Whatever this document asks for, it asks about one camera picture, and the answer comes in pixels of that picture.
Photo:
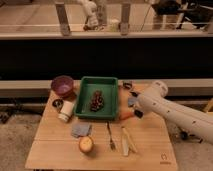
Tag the dark grape bunch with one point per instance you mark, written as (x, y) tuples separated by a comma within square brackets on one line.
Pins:
[(97, 101)]

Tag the metal fork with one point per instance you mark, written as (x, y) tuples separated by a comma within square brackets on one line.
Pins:
[(112, 143)]

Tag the yellow peeled banana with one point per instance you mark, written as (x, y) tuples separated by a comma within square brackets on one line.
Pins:
[(127, 142)]

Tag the small black round lid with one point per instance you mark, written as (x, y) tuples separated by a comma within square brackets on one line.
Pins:
[(57, 103)]

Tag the green plastic tray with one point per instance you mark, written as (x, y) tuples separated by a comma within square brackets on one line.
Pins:
[(109, 88)]

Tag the blue-grey sponge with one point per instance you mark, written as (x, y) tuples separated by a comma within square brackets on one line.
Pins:
[(132, 101)]

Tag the grey folded cloth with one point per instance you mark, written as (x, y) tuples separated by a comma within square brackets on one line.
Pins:
[(81, 129)]

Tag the yellow apple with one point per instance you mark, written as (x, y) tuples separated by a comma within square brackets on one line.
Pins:
[(85, 144)]

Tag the white cup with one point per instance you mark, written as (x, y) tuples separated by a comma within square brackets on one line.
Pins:
[(66, 111)]

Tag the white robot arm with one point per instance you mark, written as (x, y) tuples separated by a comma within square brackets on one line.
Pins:
[(153, 99)]

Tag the purple bowl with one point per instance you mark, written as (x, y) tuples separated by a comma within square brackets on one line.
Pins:
[(62, 85)]

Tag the black eraser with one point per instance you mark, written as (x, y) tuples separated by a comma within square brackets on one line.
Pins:
[(138, 113)]

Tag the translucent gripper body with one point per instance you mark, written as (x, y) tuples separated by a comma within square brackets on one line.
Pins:
[(135, 108)]

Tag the dark ring tape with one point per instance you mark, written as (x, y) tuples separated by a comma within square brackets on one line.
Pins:
[(127, 85)]

